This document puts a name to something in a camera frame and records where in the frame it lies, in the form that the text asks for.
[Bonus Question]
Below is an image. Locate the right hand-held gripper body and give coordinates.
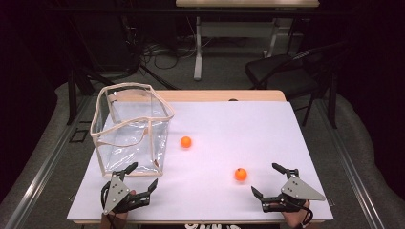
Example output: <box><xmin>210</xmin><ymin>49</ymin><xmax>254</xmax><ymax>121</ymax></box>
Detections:
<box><xmin>261</xmin><ymin>168</ymin><xmax>327</xmax><ymax>214</ymax></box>

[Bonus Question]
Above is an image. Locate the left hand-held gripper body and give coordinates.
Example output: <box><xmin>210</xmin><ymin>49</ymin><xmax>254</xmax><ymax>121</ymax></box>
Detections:
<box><xmin>100</xmin><ymin>175</ymin><xmax>151</xmax><ymax>215</ymax></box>

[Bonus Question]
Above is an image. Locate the clear plastic bag beige trim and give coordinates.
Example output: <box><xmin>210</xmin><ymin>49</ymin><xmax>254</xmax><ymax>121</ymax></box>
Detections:
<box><xmin>90</xmin><ymin>81</ymin><xmax>176</xmax><ymax>178</ymax></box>

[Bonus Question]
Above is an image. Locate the person's left hand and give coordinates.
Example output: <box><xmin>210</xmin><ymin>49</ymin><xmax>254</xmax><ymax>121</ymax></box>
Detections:
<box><xmin>100</xmin><ymin>189</ymin><xmax>138</xmax><ymax>223</ymax></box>

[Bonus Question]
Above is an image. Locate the person's right hand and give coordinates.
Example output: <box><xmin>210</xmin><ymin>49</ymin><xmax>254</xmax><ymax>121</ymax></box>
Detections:
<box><xmin>280</xmin><ymin>199</ymin><xmax>311</xmax><ymax>229</ymax></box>

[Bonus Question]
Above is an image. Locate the person's black printed shirt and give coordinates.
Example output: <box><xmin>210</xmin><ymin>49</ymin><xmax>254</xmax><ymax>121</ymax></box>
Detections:
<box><xmin>139</xmin><ymin>222</ymin><xmax>281</xmax><ymax>229</ymax></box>

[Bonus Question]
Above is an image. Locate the black metal stand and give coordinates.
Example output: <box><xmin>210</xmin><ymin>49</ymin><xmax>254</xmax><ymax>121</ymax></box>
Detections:
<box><xmin>65</xmin><ymin>68</ymin><xmax>106</xmax><ymax>126</ymax></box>

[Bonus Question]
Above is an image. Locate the black folding chair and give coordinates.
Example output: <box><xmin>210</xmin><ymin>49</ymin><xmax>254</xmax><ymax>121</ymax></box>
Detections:
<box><xmin>244</xmin><ymin>41</ymin><xmax>352</xmax><ymax>128</ymax></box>

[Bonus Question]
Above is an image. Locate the wooden table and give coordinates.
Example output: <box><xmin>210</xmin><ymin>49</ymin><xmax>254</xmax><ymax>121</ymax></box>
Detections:
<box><xmin>68</xmin><ymin>89</ymin><xmax>334</xmax><ymax>225</ymax></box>

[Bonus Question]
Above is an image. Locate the white-legged desk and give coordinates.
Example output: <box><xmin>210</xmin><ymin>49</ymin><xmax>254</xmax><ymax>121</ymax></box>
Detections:
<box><xmin>175</xmin><ymin>0</ymin><xmax>320</xmax><ymax>82</ymax></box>

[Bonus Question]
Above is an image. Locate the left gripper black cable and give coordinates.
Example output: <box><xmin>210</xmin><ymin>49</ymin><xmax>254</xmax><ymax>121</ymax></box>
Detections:
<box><xmin>100</xmin><ymin>187</ymin><xmax>111</xmax><ymax>212</ymax></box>

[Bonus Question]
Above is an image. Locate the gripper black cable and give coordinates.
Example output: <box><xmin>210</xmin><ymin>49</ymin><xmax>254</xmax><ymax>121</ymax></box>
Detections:
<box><xmin>100</xmin><ymin>187</ymin><xmax>111</xmax><ymax>212</ymax></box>
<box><xmin>299</xmin><ymin>204</ymin><xmax>315</xmax><ymax>229</ymax></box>

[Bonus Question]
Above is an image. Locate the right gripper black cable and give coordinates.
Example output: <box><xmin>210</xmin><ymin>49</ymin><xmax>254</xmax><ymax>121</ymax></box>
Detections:
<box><xmin>299</xmin><ymin>204</ymin><xmax>315</xmax><ymax>229</ymax></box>

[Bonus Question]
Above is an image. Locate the metal floor rail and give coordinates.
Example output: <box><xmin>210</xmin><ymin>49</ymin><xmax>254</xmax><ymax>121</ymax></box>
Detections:
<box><xmin>313</xmin><ymin>98</ymin><xmax>386</xmax><ymax>229</ymax></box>
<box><xmin>3</xmin><ymin>96</ymin><xmax>96</xmax><ymax>229</ymax></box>

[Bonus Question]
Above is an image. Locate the bundle of floor cables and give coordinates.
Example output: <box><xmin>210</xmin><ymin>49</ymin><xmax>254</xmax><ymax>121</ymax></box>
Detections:
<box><xmin>139</xmin><ymin>36</ymin><xmax>200</xmax><ymax>72</ymax></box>

